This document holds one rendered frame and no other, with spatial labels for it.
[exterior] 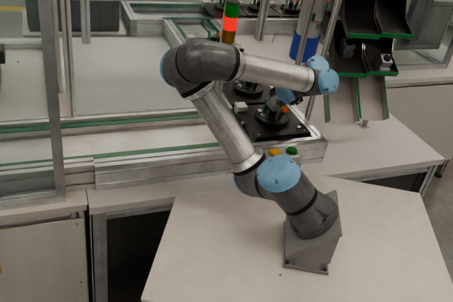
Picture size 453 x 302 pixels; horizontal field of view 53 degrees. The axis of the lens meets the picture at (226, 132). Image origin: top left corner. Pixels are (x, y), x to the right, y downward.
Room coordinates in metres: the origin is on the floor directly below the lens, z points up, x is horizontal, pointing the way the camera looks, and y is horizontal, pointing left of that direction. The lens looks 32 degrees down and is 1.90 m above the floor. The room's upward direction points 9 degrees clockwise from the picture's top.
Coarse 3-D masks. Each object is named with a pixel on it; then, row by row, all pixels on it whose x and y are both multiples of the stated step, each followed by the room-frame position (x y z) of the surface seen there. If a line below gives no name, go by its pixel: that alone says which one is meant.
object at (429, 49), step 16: (416, 0) 2.62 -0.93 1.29; (448, 0) 2.72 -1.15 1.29; (432, 16) 2.69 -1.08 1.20; (448, 16) 2.74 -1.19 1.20; (432, 32) 2.71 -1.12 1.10; (448, 32) 2.76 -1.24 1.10; (400, 48) 2.62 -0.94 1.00; (416, 48) 2.67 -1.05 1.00; (432, 48) 2.73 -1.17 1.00; (448, 48) 2.78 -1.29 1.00; (400, 64) 2.64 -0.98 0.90; (416, 64) 2.69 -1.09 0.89
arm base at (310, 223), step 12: (312, 204) 1.00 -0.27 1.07; (324, 204) 1.02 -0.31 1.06; (288, 216) 1.02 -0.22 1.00; (300, 216) 0.99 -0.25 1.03; (312, 216) 0.98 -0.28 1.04; (324, 216) 1.00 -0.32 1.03; (336, 216) 1.01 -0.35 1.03; (300, 228) 0.98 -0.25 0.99; (312, 228) 0.97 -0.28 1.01; (324, 228) 0.97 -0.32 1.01
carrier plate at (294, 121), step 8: (240, 112) 1.63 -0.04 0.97; (248, 112) 1.64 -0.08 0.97; (288, 112) 1.69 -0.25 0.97; (248, 120) 1.58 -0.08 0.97; (296, 120) 1.64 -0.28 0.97; (248, 128) 1.53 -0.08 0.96; (256, 128) 1.52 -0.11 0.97; (264, 128) 1.53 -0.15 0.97; (272, 128) 1.54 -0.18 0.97; (280, 128) 1.55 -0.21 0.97; (288, 128) 1.56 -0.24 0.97; (296, 128) 1.57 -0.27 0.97; (304, 128) 1.58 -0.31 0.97; (256, 136) 1.47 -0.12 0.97; (264, 136) 1.47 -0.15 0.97; (272, 136) 1.49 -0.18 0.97; (280, 136) 1.50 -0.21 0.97; (296, 136) 1.53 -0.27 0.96; (304, 136) 1.55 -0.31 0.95
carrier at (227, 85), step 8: (240, 80) 1.89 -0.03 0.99; (224, 88) 1.82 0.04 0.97; (232, 88) 1.83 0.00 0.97; (240, 88) 1.81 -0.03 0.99; (248, 88) 1.82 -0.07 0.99; (256, 88) 1.83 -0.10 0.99; (264, 88) 1.88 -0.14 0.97; (232, 96) 1.75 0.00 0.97; (240, 96) 1.77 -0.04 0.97; (248, 96) 1.78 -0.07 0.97; (256, 96) 1.79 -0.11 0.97; (264, 96) 1.80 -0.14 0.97; (232, 104) 1.69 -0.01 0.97; (248, 104) 1.72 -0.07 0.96; (256, 104) 1.73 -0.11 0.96
